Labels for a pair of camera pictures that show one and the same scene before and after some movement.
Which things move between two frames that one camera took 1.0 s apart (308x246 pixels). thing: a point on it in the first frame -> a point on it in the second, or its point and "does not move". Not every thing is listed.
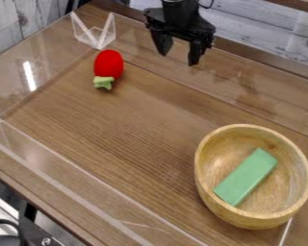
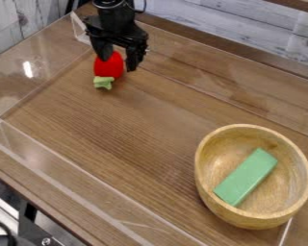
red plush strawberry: (108, 68) does not move
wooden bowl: (254, 175) does not move
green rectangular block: (242, 180) does not move
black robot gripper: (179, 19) -> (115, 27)
